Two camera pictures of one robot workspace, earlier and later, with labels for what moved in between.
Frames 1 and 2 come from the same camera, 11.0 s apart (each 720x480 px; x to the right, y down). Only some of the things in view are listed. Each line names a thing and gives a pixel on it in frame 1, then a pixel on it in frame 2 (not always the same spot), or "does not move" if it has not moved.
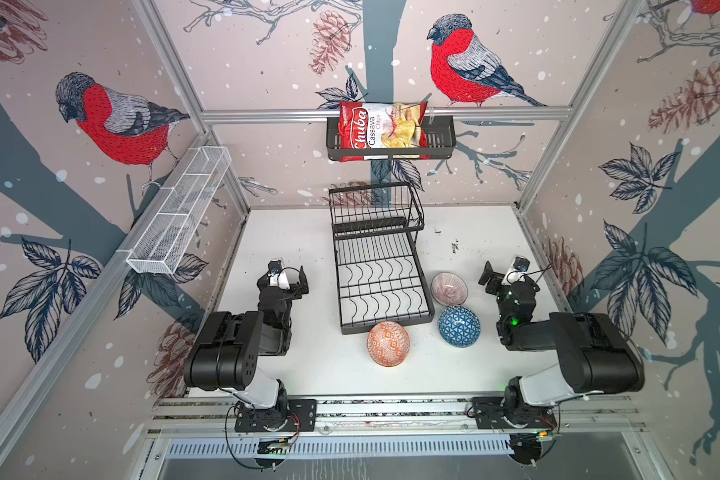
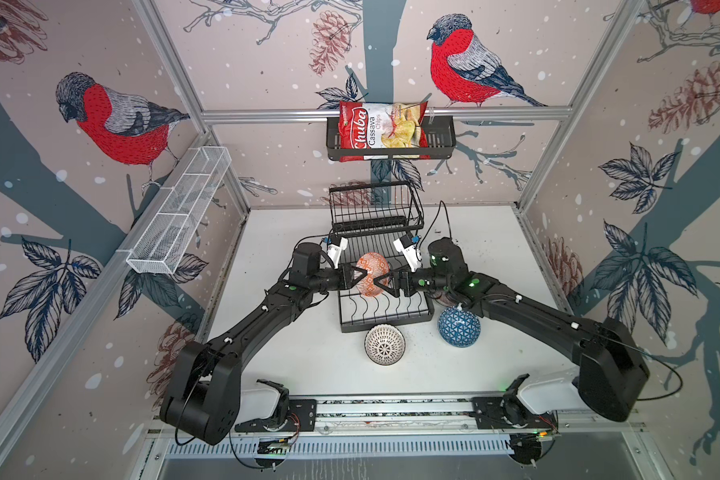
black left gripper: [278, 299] → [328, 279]
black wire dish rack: [381, 274] does not move
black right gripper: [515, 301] → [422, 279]
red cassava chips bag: [385, 125] does not move
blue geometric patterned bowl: [459, 326] does not move
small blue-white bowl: [388, 343] → [376, 265]
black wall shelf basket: [442, 141] does not move
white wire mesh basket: [164, 236] does not move
